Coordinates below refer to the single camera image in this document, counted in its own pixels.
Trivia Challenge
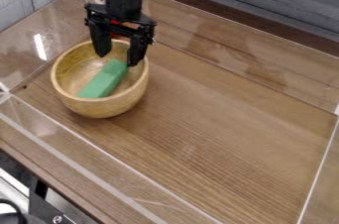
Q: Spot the light wooden bowl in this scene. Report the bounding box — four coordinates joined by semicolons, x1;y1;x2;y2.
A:
51;40;150;118

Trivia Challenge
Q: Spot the clear acrylic enclosure wall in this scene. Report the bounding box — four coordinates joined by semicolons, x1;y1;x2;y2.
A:
0;0;339;224

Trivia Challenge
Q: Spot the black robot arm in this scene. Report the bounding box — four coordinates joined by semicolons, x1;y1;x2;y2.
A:
84;0;156;66

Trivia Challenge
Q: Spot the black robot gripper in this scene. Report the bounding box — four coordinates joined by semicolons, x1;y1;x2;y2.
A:
84;0;156;66

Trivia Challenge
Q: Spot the black cable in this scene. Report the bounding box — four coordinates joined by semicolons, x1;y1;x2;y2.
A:
0;198;28;224

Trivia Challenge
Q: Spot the black table leg bracket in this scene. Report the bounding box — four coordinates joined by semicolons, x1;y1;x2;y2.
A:
28;179;77;224

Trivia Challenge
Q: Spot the green rectangular block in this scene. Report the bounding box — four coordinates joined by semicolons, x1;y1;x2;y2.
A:
77;59;128;98

